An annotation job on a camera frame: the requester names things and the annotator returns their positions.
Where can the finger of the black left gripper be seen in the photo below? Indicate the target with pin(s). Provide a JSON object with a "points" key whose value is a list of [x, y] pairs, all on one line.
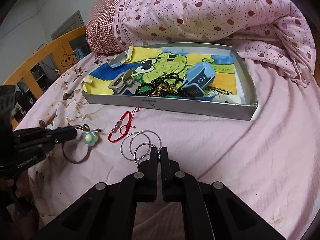
{"points": [[62, 134]]}

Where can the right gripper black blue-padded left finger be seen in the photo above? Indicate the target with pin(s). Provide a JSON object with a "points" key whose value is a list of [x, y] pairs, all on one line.
{"points": [[107, 211]]}

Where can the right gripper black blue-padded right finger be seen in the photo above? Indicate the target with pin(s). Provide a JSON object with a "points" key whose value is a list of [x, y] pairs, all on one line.
{"points": [[210, 211]]}

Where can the silver bangle rings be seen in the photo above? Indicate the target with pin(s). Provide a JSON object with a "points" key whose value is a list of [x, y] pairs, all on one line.
{"points": [[140, 146]]}

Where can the pink floral bed sheet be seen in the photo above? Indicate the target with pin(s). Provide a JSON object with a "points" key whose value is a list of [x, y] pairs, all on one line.
{"points": [[271, 163]]}

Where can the grey metal hair clip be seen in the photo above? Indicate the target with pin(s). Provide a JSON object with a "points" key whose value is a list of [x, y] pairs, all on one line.
{"points": [[124, 84]]}

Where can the small blue grey clip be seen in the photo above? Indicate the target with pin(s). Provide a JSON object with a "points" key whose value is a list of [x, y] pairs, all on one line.
{"points": [[118, 60]]}

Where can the green frog crayon drawing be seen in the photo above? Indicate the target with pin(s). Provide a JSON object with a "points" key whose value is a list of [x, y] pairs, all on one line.
{"points": [[161, 72]]}

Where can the grey door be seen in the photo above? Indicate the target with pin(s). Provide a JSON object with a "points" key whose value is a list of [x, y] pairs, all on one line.
{"points": [[73, 22]]}

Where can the grey shallow cardboard tray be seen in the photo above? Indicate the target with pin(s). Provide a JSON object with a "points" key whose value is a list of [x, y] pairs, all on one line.
{"points": [[241, 106]]}

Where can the light blue hair claw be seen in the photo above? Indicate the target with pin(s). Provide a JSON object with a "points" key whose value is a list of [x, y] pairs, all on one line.
{"points": [[196, 80]]}

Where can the pink dotted rolled quilt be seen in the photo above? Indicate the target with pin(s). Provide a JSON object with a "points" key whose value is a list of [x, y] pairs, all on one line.
{"points": [[271, 31]]}

